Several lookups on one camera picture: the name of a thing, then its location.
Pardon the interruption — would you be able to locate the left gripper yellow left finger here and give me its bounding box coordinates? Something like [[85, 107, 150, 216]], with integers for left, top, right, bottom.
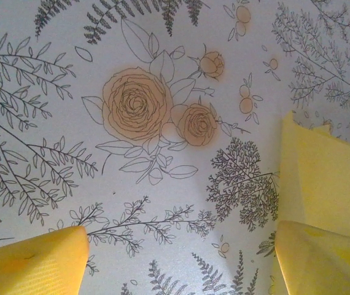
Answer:
[[0, 225, 90, 295]]

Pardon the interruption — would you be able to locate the floral patterned table mat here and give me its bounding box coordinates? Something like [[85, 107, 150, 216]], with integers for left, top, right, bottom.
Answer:
[[0, 0, 350, 295]]

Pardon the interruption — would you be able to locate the yellow paper sheet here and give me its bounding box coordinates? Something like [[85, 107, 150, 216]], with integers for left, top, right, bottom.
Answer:
[[278, 110, 350, 240]]

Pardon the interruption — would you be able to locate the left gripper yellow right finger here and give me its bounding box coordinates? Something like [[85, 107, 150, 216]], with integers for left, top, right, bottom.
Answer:
[[268, 220, 350, 295]]

